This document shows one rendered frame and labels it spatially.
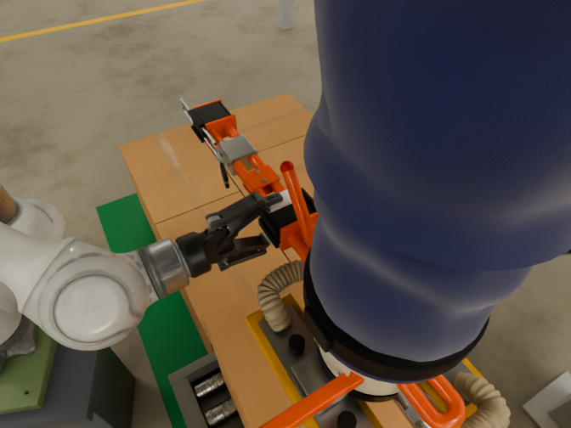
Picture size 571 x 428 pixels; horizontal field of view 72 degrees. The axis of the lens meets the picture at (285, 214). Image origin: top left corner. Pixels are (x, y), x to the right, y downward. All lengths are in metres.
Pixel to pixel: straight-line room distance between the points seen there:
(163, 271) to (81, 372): 0.65
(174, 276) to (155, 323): 1.47
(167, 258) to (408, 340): 0.39
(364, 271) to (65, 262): 0.33
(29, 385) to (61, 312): 0.82
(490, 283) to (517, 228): 0.08
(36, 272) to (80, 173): 2.51
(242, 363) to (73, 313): 0.54
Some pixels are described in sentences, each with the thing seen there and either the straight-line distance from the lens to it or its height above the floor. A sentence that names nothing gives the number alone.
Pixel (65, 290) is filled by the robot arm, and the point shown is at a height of 1.47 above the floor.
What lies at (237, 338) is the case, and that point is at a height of 0.95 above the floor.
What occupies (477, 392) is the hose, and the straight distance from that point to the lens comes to 0.70.
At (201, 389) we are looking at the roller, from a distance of 1.36.
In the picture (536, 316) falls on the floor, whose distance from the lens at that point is 2.40.
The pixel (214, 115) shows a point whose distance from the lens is 0.95.
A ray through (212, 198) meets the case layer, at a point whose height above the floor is 0.54.
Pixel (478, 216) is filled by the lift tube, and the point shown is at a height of 1.65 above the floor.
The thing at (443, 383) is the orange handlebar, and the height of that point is 1.28.
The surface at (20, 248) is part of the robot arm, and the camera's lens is 0.54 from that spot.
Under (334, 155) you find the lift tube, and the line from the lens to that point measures 0.29.
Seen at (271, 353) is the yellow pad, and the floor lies 1.16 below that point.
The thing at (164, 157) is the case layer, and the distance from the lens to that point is 2.05.
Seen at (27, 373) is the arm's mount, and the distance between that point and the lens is 1.29.
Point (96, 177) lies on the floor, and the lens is 2.94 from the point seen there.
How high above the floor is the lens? 1.82
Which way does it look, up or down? 49 degrees down
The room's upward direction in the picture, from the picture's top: straight up
